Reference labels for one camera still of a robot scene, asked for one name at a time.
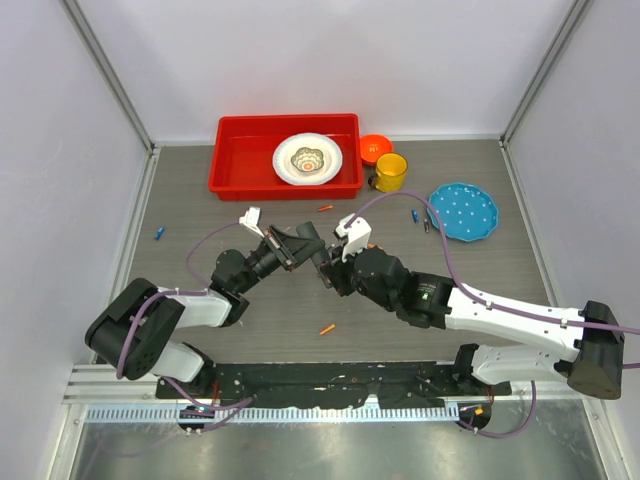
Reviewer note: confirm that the orange bowl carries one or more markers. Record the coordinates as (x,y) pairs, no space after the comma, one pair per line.
(372,146)

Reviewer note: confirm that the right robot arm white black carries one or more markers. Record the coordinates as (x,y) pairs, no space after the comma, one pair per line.
(582,347)

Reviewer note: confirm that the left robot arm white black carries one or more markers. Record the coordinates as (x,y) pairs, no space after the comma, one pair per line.
(133,334)

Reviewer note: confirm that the red plastic bin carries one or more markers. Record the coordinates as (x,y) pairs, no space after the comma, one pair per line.
(241,168)

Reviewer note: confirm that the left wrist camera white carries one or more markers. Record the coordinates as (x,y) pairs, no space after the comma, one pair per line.
(250,221)

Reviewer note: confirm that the small patterned bowl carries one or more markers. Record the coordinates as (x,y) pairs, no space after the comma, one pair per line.
(307,159)

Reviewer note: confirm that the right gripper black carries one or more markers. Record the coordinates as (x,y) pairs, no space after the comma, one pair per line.
(337,271)

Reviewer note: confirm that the blue dotted plate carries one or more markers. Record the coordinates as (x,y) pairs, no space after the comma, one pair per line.
(467,212)

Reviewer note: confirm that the yellow mug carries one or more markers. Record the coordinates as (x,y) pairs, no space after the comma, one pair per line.
(389,173)

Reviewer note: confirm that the white plate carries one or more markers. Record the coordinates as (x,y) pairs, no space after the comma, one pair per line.
(333,157)

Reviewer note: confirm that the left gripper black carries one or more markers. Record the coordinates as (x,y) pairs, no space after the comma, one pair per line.
(292,249)

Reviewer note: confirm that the orange battery front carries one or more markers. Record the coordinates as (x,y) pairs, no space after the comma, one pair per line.
(327,329)

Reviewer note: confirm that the white cable duct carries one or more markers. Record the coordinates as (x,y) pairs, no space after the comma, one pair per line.
(184,413)

